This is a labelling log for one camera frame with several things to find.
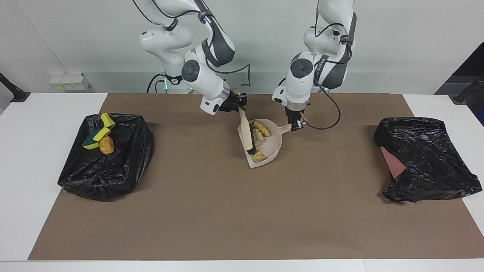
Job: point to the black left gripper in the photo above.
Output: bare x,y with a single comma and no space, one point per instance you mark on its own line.
297,112

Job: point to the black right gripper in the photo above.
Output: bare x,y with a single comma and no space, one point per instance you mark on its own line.
230,103

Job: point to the beige hand brush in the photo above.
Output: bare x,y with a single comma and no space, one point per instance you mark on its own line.
246,130

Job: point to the orange striped foam chunk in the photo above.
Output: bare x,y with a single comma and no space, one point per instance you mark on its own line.
262,128

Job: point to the beige plastic dustpan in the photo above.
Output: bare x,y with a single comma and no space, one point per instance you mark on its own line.
274,145

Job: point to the pale beige foam chunk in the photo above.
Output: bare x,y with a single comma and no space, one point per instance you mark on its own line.
258,138
259,156

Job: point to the yellow sponge piece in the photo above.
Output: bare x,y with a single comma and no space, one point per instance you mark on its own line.
102,133
90,143
107,119

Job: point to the brown cork lump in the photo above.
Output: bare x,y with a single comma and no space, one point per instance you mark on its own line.
107,145

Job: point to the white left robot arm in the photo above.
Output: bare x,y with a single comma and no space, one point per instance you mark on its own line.
300,83

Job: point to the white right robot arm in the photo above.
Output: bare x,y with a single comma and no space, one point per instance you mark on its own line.
204,79

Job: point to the black bag lined bin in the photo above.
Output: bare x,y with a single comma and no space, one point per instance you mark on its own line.
113,170

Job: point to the pink box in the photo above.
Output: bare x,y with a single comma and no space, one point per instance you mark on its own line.
393,166

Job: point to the brown table mat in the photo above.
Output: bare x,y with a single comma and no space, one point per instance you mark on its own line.
340,226

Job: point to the black bag with pink box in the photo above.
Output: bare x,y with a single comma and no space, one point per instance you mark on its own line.
435,162

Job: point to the white power strip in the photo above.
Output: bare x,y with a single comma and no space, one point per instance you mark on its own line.
70,81

